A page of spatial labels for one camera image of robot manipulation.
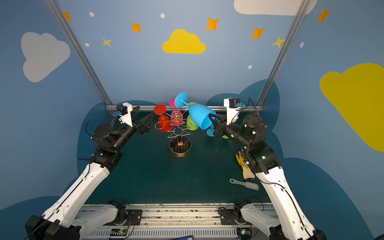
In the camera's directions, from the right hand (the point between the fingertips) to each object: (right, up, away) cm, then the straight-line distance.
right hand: (211, 113), depth 59 cm
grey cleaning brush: (+24, -38, +25) cm, 52 cm away
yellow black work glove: (+25, -33, +30) cm, 51 cm away
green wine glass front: (+16, -13, +49) cm, 53 cm away
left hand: (-29, +3, +7) cm, 30 cm away
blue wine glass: (+5, -9, +52) cm, 53 cm away
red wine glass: (-22, -3, +18) cm, 29 cm away
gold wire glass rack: (-17, -17, +43) cm, 49 cm away
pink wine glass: (-16, 0, +20) cm, 26 cm away
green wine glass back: (-9, -4, +32) cm, 34 cm away
